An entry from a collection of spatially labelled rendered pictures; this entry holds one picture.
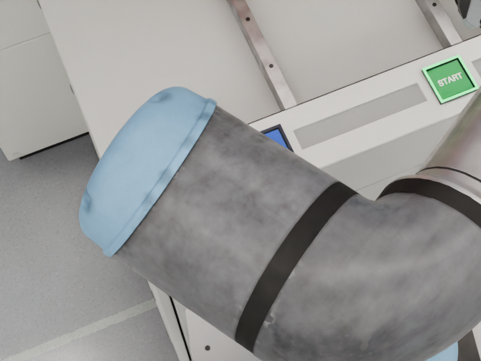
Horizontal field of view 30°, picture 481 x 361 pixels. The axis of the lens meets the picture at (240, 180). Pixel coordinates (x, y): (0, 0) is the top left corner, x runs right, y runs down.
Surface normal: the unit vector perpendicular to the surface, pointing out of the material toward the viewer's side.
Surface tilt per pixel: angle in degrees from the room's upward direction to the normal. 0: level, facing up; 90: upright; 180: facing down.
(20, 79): 90
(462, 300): 46
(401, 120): 0
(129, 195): 31
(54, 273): 0
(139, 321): 0
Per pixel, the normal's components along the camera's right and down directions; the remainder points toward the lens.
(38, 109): 0.39, 0.85
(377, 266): 0.19, -0.29
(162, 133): 0.00, -0.53
